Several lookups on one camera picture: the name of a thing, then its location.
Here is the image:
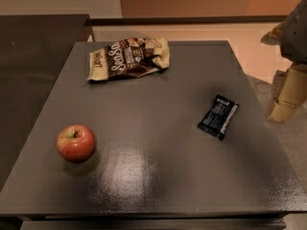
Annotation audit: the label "brown sea salt chip bag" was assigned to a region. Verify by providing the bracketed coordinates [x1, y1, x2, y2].
[87, 37, 170, 81]

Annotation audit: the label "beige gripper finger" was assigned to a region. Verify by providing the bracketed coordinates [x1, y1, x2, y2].
[268, 62, 307, 123]

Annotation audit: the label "red apple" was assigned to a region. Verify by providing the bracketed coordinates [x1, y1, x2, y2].
[56, 125, 96, 163]

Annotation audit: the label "black snack bar wrapper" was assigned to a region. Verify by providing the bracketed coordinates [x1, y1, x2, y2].
[198, 94, 240, 141]

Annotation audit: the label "dark side counter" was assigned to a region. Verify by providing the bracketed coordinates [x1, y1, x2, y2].
[0, 14, 89, 190]

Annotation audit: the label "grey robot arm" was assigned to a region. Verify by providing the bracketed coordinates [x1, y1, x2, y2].
[261, 0, 307, 123]

